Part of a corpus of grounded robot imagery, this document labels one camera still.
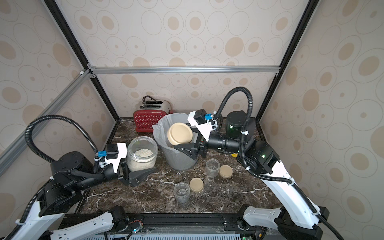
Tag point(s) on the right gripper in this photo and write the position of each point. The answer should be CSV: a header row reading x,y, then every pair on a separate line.
x,y
200,148

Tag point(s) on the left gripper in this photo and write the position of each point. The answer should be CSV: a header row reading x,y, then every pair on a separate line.
x,y
123,173

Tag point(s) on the beige jar lid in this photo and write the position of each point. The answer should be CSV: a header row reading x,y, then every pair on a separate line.
x,y
179,133
196,185
226,171

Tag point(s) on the glass rice jar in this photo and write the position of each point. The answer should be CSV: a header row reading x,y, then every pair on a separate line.
x,y
212,168
182,192
142,154

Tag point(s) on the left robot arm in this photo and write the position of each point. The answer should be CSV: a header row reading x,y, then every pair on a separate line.
x,y
72,174

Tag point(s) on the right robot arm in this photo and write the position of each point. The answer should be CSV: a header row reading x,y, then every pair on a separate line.
x,y
298,218

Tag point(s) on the white plastic bin liner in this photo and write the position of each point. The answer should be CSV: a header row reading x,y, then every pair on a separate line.
x,y
161,128

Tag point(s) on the red polka dot toaster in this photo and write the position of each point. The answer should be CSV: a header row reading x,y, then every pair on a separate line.
x,y
148,112

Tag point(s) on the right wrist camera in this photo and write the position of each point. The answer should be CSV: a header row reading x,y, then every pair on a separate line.
x,y
203,122

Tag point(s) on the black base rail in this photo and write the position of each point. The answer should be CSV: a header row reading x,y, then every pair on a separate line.
x,y
180,223

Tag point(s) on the horizontal aluminium rail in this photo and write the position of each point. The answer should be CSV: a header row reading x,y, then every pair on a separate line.
x,y
186,70

